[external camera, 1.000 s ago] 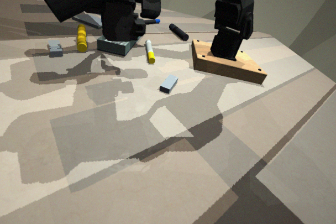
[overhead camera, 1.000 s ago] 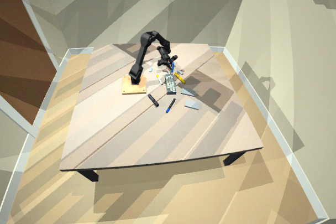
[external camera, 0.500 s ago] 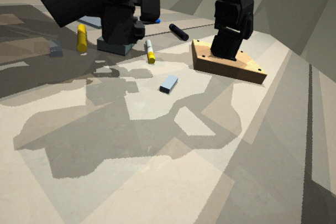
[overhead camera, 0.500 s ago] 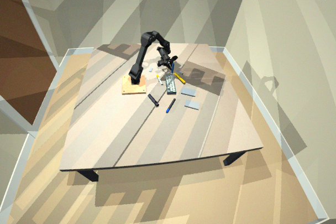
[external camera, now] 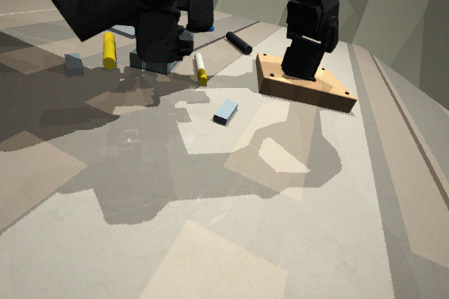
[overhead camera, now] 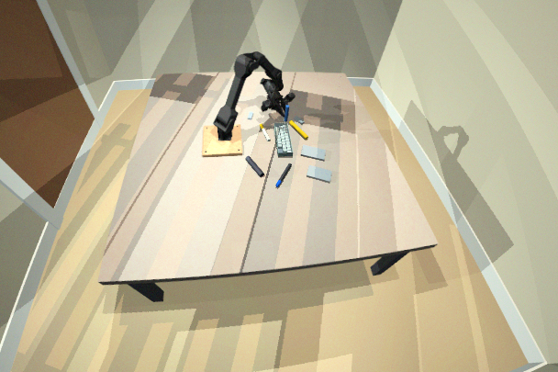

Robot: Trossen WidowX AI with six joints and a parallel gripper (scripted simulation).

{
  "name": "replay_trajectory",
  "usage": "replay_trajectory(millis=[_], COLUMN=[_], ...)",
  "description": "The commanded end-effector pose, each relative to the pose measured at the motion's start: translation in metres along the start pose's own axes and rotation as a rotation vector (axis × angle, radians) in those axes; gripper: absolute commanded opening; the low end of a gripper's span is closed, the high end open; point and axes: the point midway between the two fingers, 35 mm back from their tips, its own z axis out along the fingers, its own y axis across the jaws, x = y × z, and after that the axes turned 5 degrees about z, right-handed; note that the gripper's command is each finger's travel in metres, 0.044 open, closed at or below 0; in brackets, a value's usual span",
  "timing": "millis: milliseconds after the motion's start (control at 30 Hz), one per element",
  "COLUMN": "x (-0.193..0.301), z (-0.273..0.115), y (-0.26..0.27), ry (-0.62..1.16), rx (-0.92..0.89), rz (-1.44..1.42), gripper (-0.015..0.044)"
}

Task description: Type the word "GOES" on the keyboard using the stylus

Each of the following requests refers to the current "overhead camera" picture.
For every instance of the yellow cylinder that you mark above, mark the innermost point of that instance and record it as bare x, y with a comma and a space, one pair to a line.
298, 129

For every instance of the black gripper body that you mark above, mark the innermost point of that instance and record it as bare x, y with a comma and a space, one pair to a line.
275, 97

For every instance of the black pen with blue tip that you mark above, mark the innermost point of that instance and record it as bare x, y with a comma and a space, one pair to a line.
283, 175

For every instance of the dark grey cylinder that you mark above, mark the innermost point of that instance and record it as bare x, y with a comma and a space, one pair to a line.
254, 166

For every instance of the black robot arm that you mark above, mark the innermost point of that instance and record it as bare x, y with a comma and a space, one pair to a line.
243, 68

